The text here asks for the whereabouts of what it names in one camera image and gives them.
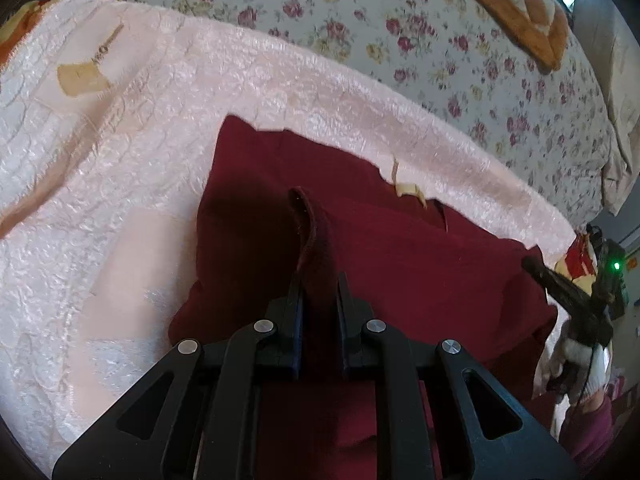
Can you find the dark red garment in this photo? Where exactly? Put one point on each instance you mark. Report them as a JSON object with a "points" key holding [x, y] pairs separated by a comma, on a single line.
{"points": [[400, 260]]}

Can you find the floral quilt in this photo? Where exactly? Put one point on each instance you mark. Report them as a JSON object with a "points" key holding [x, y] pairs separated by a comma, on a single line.
{"points": [[400, 20]]}

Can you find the beige pillow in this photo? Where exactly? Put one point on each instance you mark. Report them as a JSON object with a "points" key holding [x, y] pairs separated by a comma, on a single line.
{"points": [[620, 135]]}

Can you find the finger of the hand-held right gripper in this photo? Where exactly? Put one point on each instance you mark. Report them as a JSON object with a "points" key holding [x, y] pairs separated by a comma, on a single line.
{"points": [[560, 285]]}

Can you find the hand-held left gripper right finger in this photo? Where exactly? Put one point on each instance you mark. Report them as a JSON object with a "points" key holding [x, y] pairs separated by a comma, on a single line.
{"points": [[346, 340]]}

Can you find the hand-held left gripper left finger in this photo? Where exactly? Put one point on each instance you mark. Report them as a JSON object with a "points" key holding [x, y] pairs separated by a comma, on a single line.
{"points": [[295, 340]]}

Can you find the red yellow orange blanket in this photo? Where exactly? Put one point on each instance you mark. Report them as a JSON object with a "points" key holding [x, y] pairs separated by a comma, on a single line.
{"points": [[15, 25]]}

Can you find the person's right hand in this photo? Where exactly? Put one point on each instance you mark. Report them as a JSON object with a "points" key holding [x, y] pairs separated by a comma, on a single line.
{"points": [[580, 370]]}

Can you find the pink quilted bedspread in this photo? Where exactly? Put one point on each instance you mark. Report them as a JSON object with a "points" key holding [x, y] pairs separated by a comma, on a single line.
{"points": [[150, 135]]}

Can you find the orange checkered mat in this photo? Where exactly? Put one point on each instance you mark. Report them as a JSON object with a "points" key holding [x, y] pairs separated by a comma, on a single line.
{"points": [[525, 25]]}

